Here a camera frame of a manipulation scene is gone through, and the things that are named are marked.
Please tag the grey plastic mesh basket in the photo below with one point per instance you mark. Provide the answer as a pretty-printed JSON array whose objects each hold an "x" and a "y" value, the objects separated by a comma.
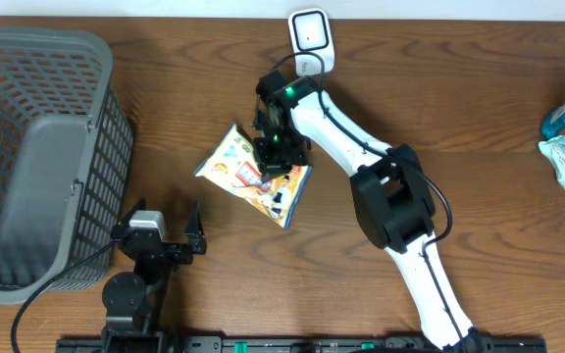
[{"x": 65, "y": 150}]

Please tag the yellow snack bag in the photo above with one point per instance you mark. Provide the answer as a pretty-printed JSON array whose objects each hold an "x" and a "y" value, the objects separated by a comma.
[{"x": 232, "y": 167}]

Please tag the white barcode scanner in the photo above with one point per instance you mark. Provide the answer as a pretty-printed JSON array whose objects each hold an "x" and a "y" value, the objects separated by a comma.
[{"x": 312, "y": 41}]

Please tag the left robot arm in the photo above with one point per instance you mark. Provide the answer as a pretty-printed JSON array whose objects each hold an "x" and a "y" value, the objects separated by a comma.
[{"x": 134, "y": 299}]

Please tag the teal wet wipes pack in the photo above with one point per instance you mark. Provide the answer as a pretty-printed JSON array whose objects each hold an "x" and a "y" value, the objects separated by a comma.
[{"x": 554, "y": 151}]

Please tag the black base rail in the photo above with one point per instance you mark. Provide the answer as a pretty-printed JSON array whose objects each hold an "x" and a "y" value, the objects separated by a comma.
[{"x": 215, "y": 344}]

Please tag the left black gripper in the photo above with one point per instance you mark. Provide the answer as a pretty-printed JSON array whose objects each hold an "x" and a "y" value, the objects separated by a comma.
[{"x": 180, "y": 255}]

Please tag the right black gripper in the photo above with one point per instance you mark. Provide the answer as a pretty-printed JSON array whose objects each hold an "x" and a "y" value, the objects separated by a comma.
[{"x": 269, "y": 167}]

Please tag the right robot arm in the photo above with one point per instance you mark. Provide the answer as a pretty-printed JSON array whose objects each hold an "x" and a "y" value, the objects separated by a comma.
[{"x": 392, "y": 197}]

